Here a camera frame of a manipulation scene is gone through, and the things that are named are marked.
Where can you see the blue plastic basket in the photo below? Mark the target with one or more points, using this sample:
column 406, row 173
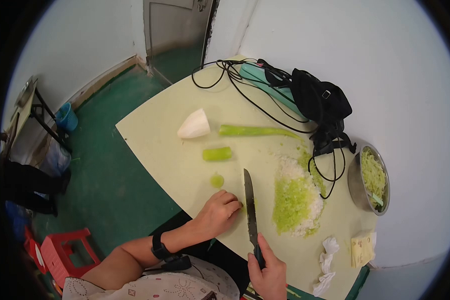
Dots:
column 66, row 118

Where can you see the black wrist band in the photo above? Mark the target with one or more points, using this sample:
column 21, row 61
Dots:
column 164, row 251

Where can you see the round green stem slice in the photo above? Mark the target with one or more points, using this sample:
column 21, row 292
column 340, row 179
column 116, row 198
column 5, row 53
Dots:
column 216, row 180

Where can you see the black bag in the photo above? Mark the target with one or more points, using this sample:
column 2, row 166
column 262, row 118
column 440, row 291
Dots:
column 320, row 101

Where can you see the person's right index finger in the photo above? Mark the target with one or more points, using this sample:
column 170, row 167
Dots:
column 252, row 260

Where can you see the person's body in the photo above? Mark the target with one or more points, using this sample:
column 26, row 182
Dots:
column 153, row 285

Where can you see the person's right hand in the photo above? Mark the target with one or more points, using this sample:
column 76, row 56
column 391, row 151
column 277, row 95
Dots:
column 270, row 275

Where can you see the grey door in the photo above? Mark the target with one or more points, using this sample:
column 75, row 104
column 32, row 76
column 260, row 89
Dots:
column 176, row 37

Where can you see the pile of minced vegetables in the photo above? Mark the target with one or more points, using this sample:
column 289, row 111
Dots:
column 298, row 195

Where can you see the short green stem piece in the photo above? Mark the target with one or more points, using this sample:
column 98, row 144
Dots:
column 217, row 154

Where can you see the steel bowl of shredded vegetable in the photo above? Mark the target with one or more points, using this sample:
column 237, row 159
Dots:
column 371, row 180

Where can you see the white radish piece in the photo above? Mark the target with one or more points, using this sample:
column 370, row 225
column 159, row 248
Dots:
column 194, row 125

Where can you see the crumpled white tissue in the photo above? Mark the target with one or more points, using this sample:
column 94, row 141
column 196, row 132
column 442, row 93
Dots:
column 327, row 266

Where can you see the red plastic stool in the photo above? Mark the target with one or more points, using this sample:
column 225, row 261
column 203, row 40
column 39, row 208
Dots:
column 63, row 255

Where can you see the small side table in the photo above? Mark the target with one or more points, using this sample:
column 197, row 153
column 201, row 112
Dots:
column 28, row 108

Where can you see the teal flat box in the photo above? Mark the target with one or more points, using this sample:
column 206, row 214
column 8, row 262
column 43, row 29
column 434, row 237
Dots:
column 264, row 86

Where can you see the yellow paper packet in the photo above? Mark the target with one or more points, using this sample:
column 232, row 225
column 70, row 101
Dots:
column 362, row 249

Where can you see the person's right thumb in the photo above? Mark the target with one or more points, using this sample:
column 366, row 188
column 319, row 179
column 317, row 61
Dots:
column 265, row 245

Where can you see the green stem piece being cut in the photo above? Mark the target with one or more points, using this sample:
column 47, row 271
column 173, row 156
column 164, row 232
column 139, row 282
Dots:
column 243, row 205

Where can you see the person's left hand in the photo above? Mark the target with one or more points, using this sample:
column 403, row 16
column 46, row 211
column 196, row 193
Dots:
column 215, row 217

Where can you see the long green stem vegetable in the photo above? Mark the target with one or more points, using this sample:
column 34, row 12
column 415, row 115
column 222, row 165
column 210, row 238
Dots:
column 257, row 131

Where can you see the person's left fingers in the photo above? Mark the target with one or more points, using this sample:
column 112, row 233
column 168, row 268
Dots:
column 230, row 204

